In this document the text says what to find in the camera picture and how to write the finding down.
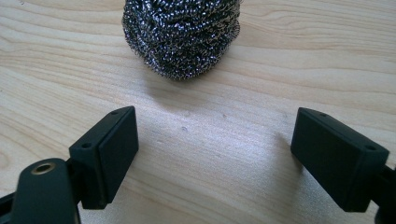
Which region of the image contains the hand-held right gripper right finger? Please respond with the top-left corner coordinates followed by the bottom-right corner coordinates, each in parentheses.
top-left (290, 106), bottom-right (390, 214)

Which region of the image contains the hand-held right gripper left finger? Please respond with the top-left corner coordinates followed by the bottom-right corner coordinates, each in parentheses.
top-left (68, 105), bottom-right (140, 210)

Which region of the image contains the steel wool scouring ball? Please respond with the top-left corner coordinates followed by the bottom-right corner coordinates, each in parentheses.
top-left (121, 0), bottom-right (242, 81)

